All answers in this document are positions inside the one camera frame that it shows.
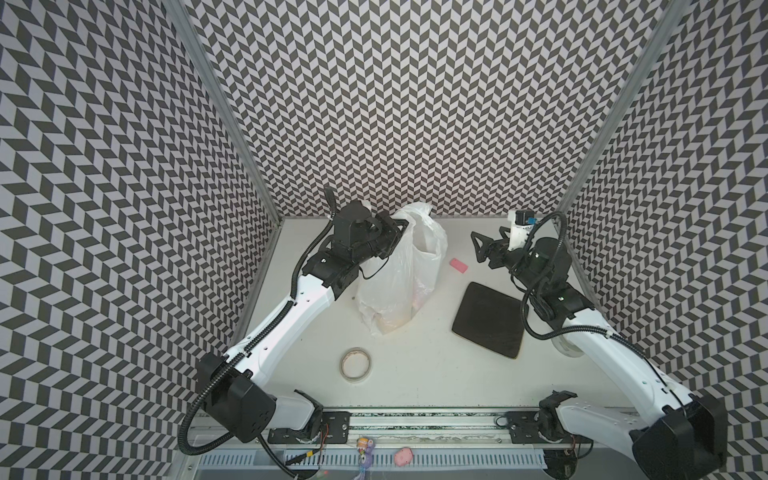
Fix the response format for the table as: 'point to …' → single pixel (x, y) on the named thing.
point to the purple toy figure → (365, 451)
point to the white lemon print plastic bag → (392, 288)
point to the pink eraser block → (461, 267)
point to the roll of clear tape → (356, 363)
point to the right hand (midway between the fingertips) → (484, 239)
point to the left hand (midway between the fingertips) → (413, 221)
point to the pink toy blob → (403, 456)
